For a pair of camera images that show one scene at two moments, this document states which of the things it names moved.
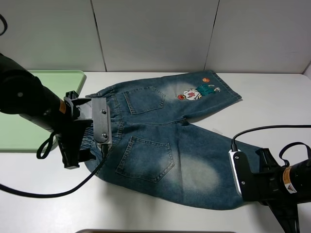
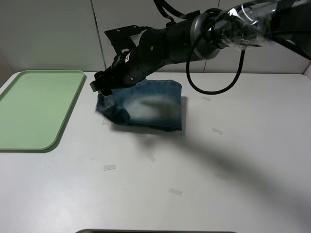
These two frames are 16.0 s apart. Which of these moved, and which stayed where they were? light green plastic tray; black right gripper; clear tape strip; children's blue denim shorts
Moved: black right gripper; children's blue denim shorts
Stayed: clear tape strip; light green plastic tray
